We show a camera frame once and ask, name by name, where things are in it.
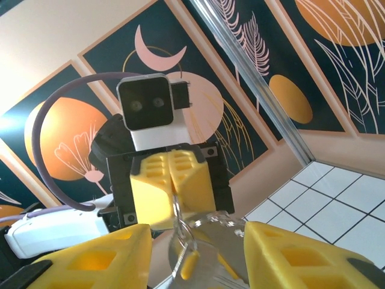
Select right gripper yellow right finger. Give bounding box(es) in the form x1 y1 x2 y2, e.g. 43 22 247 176
243 221 385 289

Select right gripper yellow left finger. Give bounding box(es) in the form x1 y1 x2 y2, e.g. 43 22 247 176
17 224 153 289

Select left aluminium corner post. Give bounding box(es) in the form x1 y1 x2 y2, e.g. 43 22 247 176
189 0 320 166

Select yellow plastic key tag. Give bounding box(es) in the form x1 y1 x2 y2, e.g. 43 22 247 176
179 249 200 280

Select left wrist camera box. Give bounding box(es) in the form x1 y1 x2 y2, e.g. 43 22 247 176
115 72 193 153

